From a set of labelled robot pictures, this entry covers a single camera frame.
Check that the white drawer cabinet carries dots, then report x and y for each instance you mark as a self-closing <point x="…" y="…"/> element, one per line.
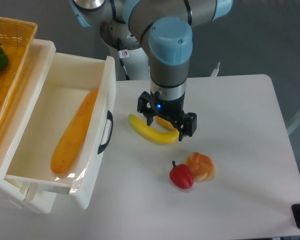
<point x="21" y="194"/>

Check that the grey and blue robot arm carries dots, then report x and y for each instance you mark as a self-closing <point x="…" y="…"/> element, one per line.
<point x="163" y="30"/>

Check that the red toy bell pepper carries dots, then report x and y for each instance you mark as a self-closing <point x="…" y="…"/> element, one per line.
<point x="181" y="176"/>

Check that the orange toy bread knot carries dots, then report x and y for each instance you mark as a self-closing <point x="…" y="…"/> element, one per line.
<point x="201" y="167"/>

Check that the yellow toy banana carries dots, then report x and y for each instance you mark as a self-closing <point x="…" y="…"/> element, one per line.
<point x="153" y="135"/>

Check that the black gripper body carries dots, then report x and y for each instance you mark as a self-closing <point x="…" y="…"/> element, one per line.
<point x="168" y="109"/>

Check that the yellow wicker basket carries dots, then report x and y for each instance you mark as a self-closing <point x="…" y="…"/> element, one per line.
<point x="16" y="37"/>

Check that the white table clamp bracket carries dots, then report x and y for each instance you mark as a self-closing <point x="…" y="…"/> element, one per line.
<point x="215" y="72"/>

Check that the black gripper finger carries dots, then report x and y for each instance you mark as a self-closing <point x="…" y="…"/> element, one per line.
<point x="144" y="107"/>
<point x="185" y="123"/>

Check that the white drawer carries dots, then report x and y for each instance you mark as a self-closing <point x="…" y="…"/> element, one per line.
<point x="69" y="80"/>

